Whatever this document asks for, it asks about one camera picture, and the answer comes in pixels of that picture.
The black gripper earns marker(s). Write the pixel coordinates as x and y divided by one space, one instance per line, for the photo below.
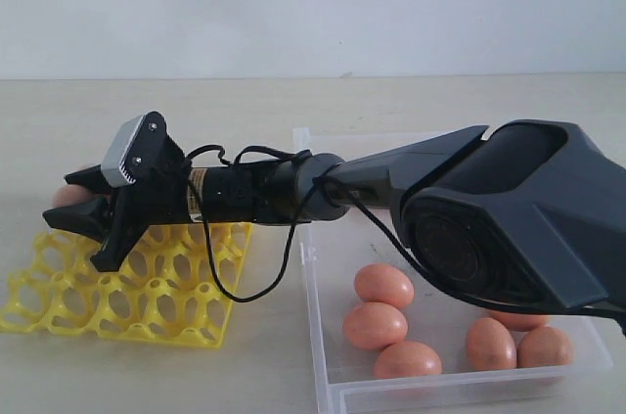
184 188

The brown egg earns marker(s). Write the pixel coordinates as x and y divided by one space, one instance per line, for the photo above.
374 326
544 346
70 195
519 322
384 283
490 346
407 359

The yellow plastic egg tray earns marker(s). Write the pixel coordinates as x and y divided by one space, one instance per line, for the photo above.
164 292

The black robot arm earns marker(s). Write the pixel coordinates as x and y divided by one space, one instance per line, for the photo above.
529 218

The clear plastic container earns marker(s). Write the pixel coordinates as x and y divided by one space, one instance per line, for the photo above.
332 253

